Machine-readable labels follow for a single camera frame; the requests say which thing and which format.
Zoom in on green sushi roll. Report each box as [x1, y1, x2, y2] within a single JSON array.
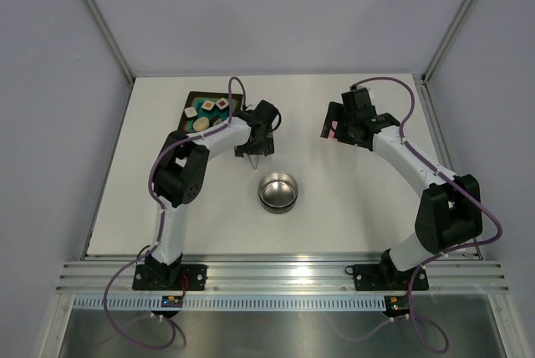
[[210, 116, 222, 126]]

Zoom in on round cream rice cake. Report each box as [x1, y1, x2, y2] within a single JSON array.
[[191, 117, 210, 132]]

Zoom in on steel tongs with pink tips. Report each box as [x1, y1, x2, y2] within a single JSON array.
[[247, 155, 259, 170]]

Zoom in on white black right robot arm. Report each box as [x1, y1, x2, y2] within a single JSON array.
[[320, 87, 482, 288]]

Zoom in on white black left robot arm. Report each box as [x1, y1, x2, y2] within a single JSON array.
[[144, 100, 282, 289]]

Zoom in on pink lunch box lid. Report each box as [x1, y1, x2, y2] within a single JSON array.
[[329, 120, 338, 140]]

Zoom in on round steel lunch box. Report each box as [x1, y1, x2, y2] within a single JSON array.
[[257, 171, 299, 214]]

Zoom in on red centre sushi roll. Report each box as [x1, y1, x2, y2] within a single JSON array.
[[216, 98, 230, 110]]

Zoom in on orange centre sushi roll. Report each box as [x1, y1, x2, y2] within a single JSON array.
[[201, 100, 214, 111]]

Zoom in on black teal square plate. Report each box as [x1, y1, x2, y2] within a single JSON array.
[[177, 91, 231, 133]]

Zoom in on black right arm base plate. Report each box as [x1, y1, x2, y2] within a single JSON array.
[[344, 263, 415, 292]]

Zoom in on aluminium front rail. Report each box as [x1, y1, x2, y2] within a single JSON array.
[[56, 261, 509, 294]]

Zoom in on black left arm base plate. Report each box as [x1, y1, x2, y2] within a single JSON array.
[[132, 258, 207, 291]]

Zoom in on right aluminium frame post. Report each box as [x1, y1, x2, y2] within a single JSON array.
[[420, 0, 476, 85]]

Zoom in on aluminium frame post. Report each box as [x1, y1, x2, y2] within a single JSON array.
[[420, 0, 476, 85], [81, 0, 135, 89]]

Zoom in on left aluminium frame post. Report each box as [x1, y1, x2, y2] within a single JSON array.
[[81, 0, 135, 89]]

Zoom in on white slotted cable duct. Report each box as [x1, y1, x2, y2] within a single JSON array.
[[74, 294, 386, 312]]

